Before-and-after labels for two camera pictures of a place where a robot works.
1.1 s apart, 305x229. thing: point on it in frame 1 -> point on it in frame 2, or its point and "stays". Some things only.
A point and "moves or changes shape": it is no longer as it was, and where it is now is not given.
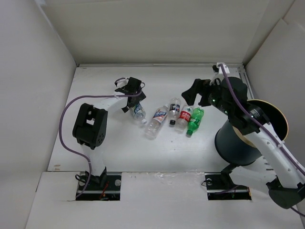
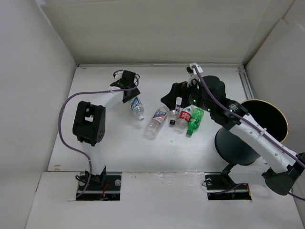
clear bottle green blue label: [138, 112] moves or changes shape
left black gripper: [138, 99] -> [135, 93]
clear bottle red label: [181, 124] stays
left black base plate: [111, 192] stays
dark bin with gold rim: [236, 149] stays
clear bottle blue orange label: [154, 126] stays
